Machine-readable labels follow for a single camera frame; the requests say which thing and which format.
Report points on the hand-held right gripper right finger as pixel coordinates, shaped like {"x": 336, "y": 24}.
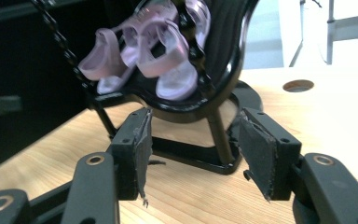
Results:
{"x": 270, "y": 155}

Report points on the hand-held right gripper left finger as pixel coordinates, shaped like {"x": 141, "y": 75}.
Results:
{"x": 130, "y": 155}

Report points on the purple sandal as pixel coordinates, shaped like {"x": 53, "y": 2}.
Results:
{"x": 105, "y": 59}
{"x": 177, "y": 81}

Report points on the red and black shoe rack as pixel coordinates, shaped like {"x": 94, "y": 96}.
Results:
{"x": 223, "y": 77}

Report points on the white desk frame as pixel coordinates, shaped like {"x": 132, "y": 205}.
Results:
{"x": 354, "y": 28}

